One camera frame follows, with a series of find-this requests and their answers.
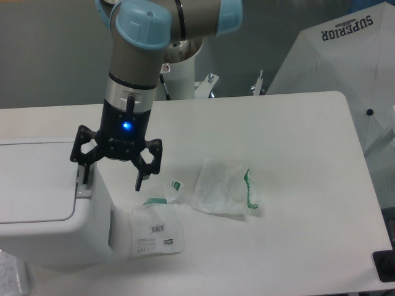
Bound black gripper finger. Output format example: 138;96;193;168
131;139;162;191
70;125;108;184

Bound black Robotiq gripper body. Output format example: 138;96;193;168
95;101;151;160

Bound white push-top trash can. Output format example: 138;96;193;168
1;138;114;265

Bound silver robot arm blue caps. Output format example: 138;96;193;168
70;1;243;189

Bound crumpled clear plastic bag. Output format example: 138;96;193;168
191;157;260;215

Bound flat plastic bag with barcode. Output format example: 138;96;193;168
130;178;185;258

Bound white textured object bottom left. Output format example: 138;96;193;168
1;250;31;295

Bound white umbrella with lettering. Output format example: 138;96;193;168
267;2;394;150

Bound black device at table edge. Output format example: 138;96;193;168
372;250;394;282

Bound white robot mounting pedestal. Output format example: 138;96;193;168
155;38;219;101

